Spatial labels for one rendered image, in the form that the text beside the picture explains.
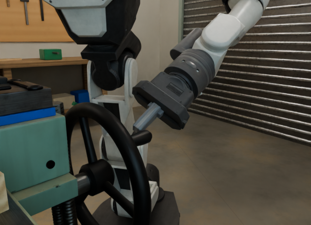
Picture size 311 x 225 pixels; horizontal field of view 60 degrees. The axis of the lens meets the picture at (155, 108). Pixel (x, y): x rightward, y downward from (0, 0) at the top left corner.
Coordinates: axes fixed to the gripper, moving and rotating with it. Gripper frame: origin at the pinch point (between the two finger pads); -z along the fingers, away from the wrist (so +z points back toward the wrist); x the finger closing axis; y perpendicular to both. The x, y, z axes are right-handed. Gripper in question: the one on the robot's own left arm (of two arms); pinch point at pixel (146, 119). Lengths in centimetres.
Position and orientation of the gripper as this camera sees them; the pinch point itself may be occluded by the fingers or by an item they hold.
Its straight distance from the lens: 50.3
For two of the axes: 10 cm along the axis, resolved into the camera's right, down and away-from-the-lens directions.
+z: 6.1, -6.3, 4.7
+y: 1.2, -5.1, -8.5
